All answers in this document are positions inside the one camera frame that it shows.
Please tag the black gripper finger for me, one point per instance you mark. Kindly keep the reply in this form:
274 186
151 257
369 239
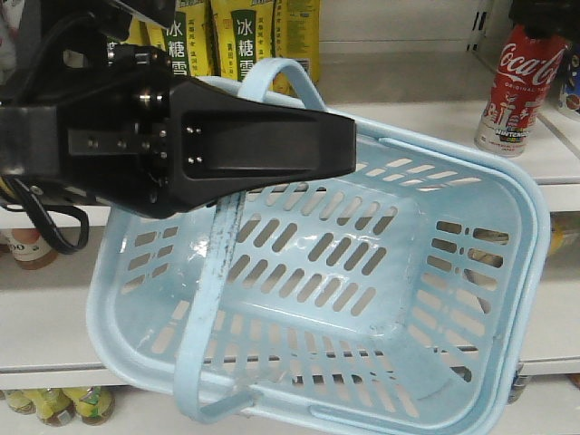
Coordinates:
221 141

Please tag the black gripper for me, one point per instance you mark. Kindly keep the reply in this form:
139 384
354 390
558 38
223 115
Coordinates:
91 134

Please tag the light blue plastic basket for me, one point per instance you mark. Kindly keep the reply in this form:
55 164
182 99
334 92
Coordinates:
390 300

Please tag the yellow pear drink bottle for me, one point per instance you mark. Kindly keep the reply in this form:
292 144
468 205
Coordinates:
247 32
187 41

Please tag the orange C100 juice bottle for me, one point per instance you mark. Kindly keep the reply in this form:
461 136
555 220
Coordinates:
29 249

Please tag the red Coca-Cola can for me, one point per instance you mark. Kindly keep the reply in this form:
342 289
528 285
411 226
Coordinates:
527 66

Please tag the blue cookie cup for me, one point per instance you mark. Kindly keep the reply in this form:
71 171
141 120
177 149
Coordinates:
568 95

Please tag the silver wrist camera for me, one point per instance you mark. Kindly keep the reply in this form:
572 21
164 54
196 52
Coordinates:
159 12

